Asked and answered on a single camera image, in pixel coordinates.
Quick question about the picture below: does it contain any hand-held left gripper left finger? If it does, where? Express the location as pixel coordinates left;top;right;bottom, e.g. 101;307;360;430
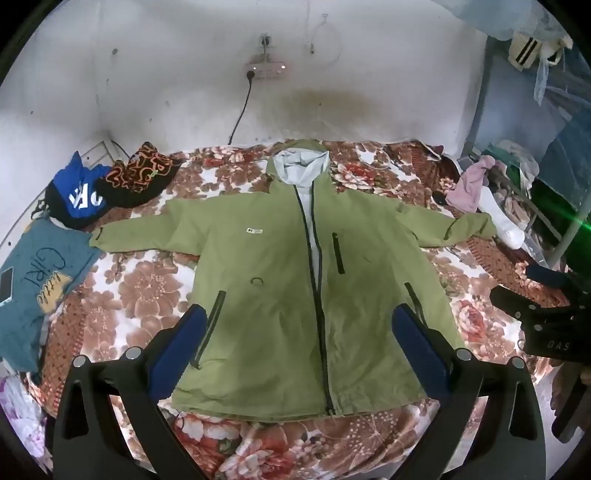
52;304;208;480

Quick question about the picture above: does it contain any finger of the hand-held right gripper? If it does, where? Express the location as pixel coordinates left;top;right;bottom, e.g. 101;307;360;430
525;264;591;296
489;285;578;326

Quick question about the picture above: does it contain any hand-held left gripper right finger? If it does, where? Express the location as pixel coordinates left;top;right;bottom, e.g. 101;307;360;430
392;303;548;480

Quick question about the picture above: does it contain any green hooded jacket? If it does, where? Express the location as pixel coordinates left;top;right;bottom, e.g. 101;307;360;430
90;138;497;422

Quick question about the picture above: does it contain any pile of clothes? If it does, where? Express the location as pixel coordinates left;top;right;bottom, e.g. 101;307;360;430
475;138;571;261

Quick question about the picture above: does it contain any white sock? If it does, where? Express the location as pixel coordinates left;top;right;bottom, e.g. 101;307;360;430
478;187;526;250

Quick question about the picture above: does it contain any floral blanket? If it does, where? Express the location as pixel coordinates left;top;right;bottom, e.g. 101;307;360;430
0;138;578;480

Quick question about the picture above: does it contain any pink cloth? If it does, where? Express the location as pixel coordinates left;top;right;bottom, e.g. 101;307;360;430
445;156;497;213

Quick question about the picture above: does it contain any blue netting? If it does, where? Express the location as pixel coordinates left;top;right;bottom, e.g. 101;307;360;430
455;0;591;213

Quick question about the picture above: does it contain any teal printed t-shirt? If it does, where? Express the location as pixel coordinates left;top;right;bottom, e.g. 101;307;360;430
0;217;105;372

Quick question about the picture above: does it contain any purple floral cloth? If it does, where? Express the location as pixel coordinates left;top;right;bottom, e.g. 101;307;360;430
0;374;56;462

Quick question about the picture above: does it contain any black orange patterned garment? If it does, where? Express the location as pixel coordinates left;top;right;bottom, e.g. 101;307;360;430
104;142;185;208

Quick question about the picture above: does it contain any blue and black garment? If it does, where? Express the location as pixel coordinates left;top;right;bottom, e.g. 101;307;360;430
44;152;114;230

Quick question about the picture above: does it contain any white striped bag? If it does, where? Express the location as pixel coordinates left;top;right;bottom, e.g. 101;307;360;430
508;32;566;72

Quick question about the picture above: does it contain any white power strip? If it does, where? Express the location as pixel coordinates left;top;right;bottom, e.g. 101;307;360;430
244;62;287;80

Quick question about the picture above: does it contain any metal bed post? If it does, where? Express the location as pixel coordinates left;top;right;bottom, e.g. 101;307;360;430
459;37;504;158

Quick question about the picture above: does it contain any black power cable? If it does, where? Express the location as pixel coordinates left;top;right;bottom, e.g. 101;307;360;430
228;76;256;144

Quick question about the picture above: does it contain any white wire on wall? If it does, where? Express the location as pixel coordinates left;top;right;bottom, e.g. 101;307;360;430
302;14;342;65

